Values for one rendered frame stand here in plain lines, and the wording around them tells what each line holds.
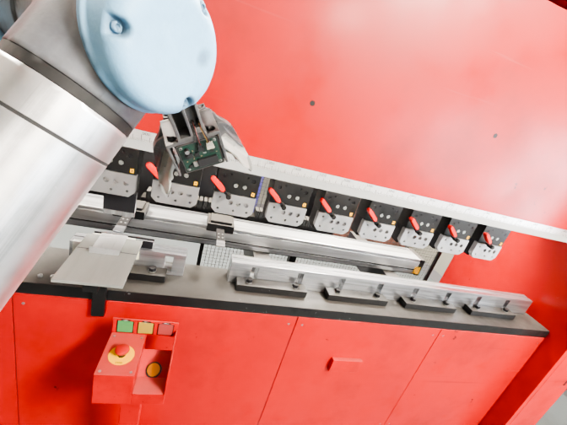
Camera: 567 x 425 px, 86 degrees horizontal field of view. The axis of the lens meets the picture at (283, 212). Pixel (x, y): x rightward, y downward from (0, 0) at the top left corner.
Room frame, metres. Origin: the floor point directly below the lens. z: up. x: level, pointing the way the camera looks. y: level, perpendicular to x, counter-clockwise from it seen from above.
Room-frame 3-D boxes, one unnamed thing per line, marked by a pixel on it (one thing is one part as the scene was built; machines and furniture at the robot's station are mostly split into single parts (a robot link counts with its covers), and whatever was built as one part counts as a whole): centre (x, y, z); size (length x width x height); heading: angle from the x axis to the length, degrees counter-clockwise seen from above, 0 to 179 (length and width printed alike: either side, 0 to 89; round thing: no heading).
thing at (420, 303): (1.31, -0.81, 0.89); 0.30 x 0.05 x 0.03; 108
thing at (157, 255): (0.96, 0.50, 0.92); 0.39 x 0.06 x 0.10; 108
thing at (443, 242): (1.35, -0.76, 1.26); 0.15 x 0.09 x 0.17; 108
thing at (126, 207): (0.94, 0.55, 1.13); 0.10 x 0.02 x 0.10; 108
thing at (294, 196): (1.11, 0.00, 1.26); 0.15 x 0.09 x 0.17; 108
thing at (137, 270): (0.90, 0.50, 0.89); 0.30 x 0.05 x 0.03; 108
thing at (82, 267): (0.80, 0.51, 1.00); 0.26 x 0.18 x 0.01; 18
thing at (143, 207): (1.08, 0.60, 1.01); 0.26 x 0.12 x 0.05; 18
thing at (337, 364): (1.10, -0.47, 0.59); 0.15 x 0.02 x 0.07; 108
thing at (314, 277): (1.32, -0.65, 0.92); 1.68 x 0.06 x 0.10; 108
